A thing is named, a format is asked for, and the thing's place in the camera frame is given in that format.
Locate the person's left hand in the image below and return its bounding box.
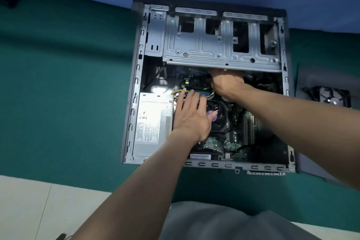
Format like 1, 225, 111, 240
171, 89, 219, 143

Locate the person's right hand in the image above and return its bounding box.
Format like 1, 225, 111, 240
209, 68, 246, 100

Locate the silver metal drive cage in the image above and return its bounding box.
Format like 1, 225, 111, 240
162, 12, 283, 72

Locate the silver power supply unit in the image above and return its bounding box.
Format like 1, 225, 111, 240
132, 91, 175, 162

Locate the desktop computer case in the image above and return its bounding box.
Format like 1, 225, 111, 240
121, 0, 297, 177

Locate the black side panel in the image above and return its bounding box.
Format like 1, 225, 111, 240
293, 70, 360, 185

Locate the hard drive with cables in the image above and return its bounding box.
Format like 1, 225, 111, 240
311, 86, 353, 110

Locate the person's left forearm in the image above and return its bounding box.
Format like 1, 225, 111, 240
70, 130, 202, 240

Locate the person's right forearm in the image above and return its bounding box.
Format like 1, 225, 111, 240
225, 82, 360, 191

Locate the person's white shirt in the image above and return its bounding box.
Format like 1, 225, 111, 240
158, 201, 324, 240

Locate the green floor mat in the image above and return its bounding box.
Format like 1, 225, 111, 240
0, 0, 360, 225

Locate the yellow and black cable bundle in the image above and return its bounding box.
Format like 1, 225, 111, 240
171, 87, 216, 103

